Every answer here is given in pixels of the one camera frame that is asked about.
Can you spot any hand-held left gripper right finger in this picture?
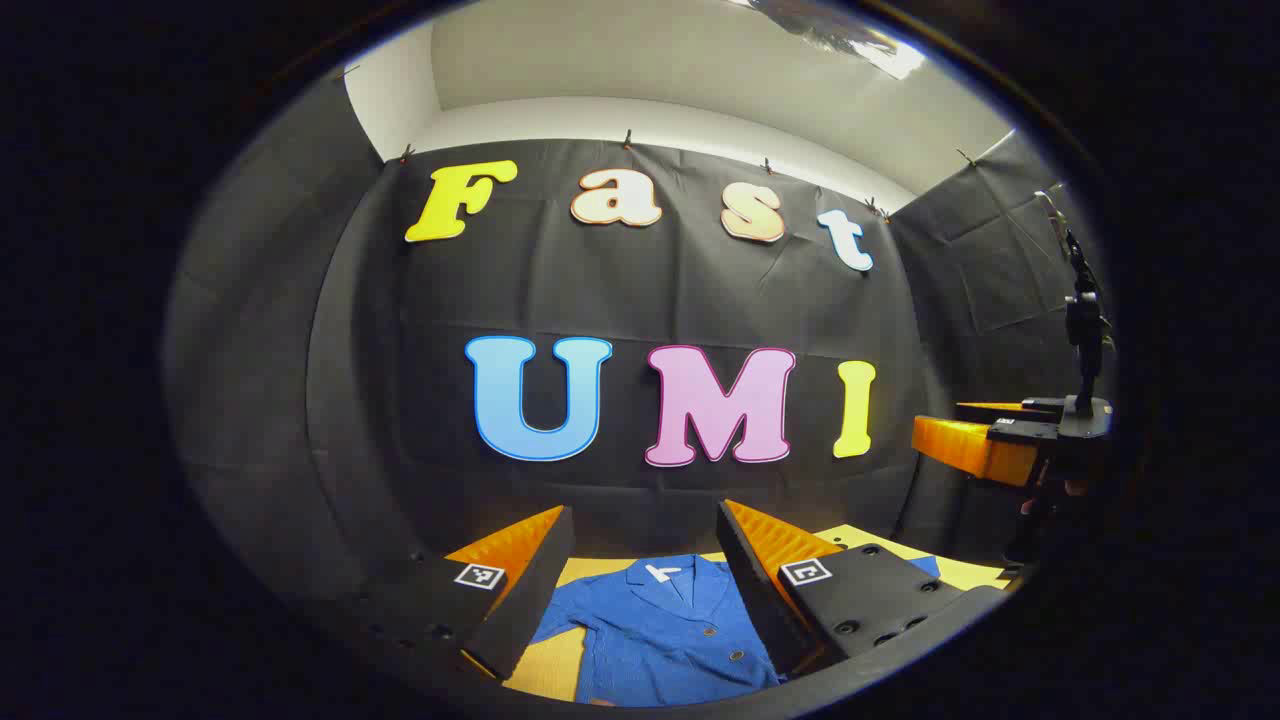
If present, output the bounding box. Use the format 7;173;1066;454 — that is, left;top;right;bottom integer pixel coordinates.
715;498;1006;677

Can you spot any ceiling light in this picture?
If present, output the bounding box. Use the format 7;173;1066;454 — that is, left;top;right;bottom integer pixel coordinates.
740;0;926;81

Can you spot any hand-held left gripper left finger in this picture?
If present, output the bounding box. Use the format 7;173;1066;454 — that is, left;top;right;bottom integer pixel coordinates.
340;505;576;686

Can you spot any row of cloth clips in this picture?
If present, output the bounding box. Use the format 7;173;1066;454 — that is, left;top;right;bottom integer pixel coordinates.
335;65;981;219

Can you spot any blue button shirt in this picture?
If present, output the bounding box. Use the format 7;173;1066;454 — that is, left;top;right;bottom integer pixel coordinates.
528;553;943;707

